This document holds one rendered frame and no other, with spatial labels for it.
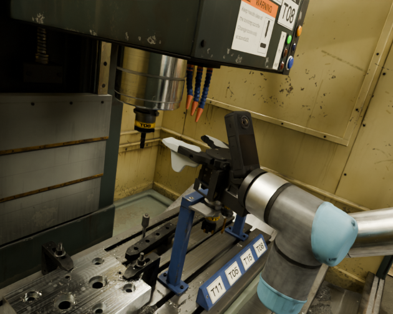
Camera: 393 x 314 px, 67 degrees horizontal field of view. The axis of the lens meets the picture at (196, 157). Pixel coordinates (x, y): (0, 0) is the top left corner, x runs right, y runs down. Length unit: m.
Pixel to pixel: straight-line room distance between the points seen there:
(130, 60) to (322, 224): 0.48
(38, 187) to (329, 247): 0.98
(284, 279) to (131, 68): 0.49
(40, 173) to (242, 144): 0.82
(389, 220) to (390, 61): 1.05
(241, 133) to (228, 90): 1.26
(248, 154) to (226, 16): 0.24
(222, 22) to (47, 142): 0.77
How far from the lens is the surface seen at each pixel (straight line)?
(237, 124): 0.50
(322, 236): 0.43
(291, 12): 0.81
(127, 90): 0.67
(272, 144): 1.66
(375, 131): 1.54
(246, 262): 1.19
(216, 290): 1.04
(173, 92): 0.67
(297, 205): 0.44
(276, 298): 0.51
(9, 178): 1.12
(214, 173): 0.52
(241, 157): 0.50
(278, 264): 0.48
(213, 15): 0.53
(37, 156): 1.13
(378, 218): 0.57
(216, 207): 0.88
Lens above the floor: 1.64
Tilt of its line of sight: 19 degrees down
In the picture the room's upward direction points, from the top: 11 degrees clockwise
